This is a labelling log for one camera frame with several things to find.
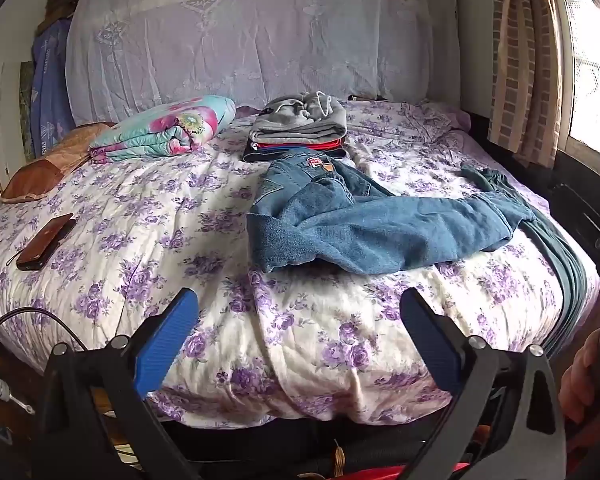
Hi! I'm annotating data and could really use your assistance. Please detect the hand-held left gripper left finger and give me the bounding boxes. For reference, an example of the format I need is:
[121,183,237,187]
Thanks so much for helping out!
[32,288,199,480]

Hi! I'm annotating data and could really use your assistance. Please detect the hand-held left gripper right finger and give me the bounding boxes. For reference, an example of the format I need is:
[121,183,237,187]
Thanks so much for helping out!
[401,288,567,480]

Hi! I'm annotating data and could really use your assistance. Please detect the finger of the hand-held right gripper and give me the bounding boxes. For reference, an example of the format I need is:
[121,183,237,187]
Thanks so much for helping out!
[551,182,600,306]

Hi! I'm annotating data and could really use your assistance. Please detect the blue denim pants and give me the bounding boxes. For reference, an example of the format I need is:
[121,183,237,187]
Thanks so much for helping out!
[246,147,535,277]

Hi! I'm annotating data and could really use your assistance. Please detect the dark green pants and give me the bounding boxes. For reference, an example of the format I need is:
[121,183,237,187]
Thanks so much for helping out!
[460,162,588,356]

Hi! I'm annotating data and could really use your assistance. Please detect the person's right hand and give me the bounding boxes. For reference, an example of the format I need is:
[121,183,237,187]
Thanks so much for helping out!
[559,330,600,427]

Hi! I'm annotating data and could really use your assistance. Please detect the red cloth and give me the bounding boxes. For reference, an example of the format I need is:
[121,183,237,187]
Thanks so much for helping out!
[365,462,486,480]

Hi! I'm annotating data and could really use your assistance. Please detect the purple floral bed sheet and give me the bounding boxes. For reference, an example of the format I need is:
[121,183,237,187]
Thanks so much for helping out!
[0,97,600,423]

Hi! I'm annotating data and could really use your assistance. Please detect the phone in brown case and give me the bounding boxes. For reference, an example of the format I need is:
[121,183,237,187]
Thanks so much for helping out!
[15,212,77,271]

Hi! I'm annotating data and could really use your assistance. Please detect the bright window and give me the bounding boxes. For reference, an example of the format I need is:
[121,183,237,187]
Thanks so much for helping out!
[555,0,600,161]

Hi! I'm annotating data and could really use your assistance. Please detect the beige checked curtain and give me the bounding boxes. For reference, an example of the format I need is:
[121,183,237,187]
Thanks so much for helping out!
[487,0,576,168]

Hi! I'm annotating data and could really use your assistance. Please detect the folded dark garment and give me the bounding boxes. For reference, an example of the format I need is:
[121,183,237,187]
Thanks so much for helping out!
[243,142,348,164]

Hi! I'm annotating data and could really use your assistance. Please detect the folded floral quilt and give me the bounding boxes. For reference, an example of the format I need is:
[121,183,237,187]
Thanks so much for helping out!
[89,95,237,165]

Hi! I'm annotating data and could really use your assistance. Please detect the orange brown pillow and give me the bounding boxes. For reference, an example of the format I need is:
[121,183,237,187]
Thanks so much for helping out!
[0,122,116,206]

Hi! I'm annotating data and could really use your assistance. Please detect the folded red garment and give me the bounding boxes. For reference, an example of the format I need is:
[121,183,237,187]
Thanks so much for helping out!
[255,141,346,154]

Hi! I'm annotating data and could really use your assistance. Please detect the folded grey garment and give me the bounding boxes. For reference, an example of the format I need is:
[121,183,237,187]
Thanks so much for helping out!
[249,91,348,145]

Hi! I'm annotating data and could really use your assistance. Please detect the green patterned panel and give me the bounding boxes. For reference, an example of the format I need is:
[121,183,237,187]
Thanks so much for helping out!
[17,60,37,161]

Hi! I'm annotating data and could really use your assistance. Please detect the blue patterned blanket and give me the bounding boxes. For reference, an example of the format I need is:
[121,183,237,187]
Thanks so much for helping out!
[30,20,76,157]

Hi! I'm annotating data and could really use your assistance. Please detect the white lace cloth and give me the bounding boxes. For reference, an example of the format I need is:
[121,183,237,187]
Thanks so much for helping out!
[65,0,461,126]

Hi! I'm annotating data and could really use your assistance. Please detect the black cable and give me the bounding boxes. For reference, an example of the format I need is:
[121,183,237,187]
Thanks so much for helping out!
[0,307,88,353]

